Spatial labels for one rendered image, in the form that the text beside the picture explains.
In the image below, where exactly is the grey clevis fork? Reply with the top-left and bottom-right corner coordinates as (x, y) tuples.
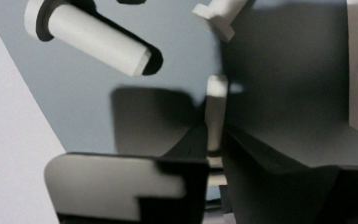
(203, 185), (236, 224)

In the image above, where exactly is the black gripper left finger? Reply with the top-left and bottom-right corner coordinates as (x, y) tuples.
(43, 121), (210, 224)

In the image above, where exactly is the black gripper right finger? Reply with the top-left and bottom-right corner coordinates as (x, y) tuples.
(220, 122), (358, 224)

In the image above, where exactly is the white headed pin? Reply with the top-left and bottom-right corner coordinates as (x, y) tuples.
(208, 171), (227, 186)
(24, 0), (151, 77)

